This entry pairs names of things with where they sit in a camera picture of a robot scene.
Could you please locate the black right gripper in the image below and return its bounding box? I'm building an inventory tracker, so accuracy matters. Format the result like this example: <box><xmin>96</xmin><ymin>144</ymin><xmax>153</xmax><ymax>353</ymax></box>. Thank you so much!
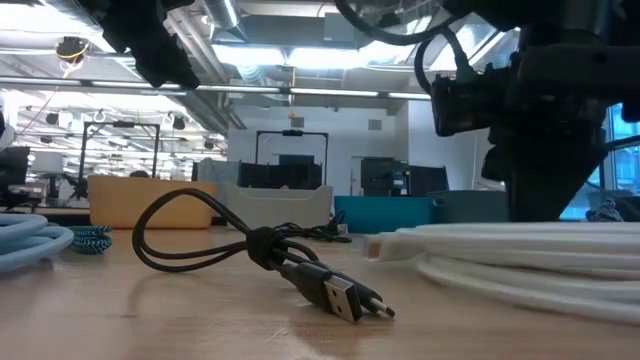
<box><xmin>489</xmin><ymin>27</ymin><xmax>640</xmax><ymax>223</ymax></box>

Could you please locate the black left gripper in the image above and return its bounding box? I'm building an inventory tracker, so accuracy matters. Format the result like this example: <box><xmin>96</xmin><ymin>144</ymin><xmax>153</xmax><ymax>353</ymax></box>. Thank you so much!
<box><xmin>82</xmin><ymin>0</ymin><xmax>201</xmax><ymax>90</ymax></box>

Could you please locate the white braided cable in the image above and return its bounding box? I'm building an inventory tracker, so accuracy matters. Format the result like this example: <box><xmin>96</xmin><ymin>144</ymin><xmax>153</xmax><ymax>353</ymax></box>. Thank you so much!
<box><xmin>364</xmin><ymin>222</ymin><xmax>640</xmax><ymax>326</ymax></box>

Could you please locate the teal black braided cable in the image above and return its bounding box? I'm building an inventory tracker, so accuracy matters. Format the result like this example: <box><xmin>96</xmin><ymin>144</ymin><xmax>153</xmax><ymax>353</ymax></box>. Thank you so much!
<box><xmin>67</xmin><ymin>224</ymin><xmax>114</xmax><ymax>255</ymax></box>

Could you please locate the thin black cable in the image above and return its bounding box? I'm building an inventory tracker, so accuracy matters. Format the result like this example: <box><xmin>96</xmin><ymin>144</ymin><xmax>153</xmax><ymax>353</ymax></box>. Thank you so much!
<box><xmin>272</xmin><ymin>209</ymin><xmax>354</xmax><ymax>245</ymax></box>

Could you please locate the light blue cable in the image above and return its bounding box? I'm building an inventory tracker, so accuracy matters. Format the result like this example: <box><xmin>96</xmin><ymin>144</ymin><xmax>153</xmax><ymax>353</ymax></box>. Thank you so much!
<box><xmin>0</xmin><ymin>213</ymin><xmax>75</xmax><ymax>274</ymax></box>

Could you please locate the thick black USB cable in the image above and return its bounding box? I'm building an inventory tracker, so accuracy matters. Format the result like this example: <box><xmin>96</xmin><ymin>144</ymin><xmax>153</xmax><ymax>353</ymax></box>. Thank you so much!
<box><xmin>131</xmin><ymin>187</ymin><xmax>396</xmax><ymax>324</ymax></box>

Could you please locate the striped fabric object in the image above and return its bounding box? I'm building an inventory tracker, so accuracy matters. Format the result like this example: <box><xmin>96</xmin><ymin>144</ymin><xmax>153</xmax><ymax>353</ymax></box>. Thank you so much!
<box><xmin>585</xmin><ymin>198</ymin><xmax>626</xmax><ymax>224</ymax></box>

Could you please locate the dark grey plastic bin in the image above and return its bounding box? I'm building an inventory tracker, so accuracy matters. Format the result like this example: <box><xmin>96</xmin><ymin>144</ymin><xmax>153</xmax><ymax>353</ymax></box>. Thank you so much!
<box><xmin>429</xmin><ymin>189</ymin><xmax>511</xmax><ymax>225</ymax></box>

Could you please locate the yellow plastic bin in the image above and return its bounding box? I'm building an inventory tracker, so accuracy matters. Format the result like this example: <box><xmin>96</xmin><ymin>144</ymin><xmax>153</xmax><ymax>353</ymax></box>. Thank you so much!
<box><xmin>87</xmin><ymin>174</ymin><xmax>220</xmax><ymax>230</ymax></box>

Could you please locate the long ceiling light strip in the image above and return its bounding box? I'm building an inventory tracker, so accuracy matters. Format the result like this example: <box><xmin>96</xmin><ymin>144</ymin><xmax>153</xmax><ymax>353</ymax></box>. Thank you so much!
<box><xmin>0</xmin><ymin>74</ymin><xmax>434</xmax><ymax>101</ymax></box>

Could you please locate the teal plastic bin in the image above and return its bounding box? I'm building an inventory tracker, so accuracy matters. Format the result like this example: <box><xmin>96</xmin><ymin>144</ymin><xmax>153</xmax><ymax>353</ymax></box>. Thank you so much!
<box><xmin>333</xmin><ymin>195</ymin><xmax>436</xmax><ymax>235</ymax></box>

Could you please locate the black cabinet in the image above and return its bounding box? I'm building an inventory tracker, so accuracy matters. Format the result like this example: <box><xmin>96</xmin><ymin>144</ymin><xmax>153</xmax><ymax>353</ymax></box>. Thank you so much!
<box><xmin>359</xmin><ymin>157</ymin><xmax>450</xmax><ymax>197</ymax></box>

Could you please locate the pale grey plastic bin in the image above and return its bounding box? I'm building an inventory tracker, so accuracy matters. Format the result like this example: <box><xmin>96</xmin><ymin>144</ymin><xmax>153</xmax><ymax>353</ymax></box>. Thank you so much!
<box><xmin>219</xmin><ymin>183</ymin><xmax>335</xmax><ymax>230</ymax></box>

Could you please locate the black monitor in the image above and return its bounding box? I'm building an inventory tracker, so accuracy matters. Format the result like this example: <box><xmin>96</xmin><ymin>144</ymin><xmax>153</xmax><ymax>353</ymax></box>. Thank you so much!
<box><xmin>0</xmin><ymin>146</ymin><xmax>31</xmax><ymax>189</ymax></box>

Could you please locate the black rig frame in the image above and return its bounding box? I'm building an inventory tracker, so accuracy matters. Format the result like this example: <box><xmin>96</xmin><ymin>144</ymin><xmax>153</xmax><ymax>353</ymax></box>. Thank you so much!
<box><xmin>254</xmin><ymin>129</ymin><xmax>330</xmax><ymax>177</ymax></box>
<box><xmin>79</xmin><ymin>121</ymin><xmax>161</xmax><ymax>199</ymax></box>

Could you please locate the yellow ceiling cable reel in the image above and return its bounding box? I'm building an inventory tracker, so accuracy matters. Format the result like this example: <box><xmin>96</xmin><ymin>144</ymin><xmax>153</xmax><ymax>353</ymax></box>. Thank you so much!
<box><xmin>55</xmin><ymin>35</ymin><xmax>91</xmax><ymax>66</ymax></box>

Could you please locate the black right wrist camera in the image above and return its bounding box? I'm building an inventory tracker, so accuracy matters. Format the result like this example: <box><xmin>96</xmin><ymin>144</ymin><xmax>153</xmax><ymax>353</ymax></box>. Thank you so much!
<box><xmin>430</xmin><ymin>67</ymin><xmax>509</xmax><ymax>137</ymax></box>

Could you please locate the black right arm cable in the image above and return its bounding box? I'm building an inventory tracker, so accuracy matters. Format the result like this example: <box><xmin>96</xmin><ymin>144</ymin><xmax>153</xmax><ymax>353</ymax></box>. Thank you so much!
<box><xmin>333</xmin><ymin>0</ymin><xmax>469</xmax><ymax>94</ymax></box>

